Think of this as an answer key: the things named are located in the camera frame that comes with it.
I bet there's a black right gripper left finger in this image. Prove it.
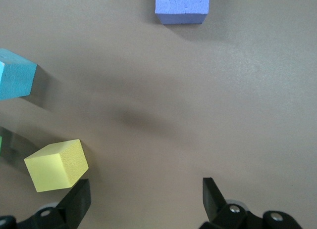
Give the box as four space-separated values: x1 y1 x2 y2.
0 179 92 229

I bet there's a brown table mat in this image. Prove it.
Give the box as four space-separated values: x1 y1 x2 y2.
0 0 317 229

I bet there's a purple foam block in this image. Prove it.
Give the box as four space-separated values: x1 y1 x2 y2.
155 0 211 26

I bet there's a yellow foam block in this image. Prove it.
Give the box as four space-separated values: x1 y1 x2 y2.
23 138 90 193

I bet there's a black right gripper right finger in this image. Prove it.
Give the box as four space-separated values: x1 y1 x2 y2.
199 177 304 229

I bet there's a blue foam block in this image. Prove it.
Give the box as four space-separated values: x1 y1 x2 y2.
0 48 38 101

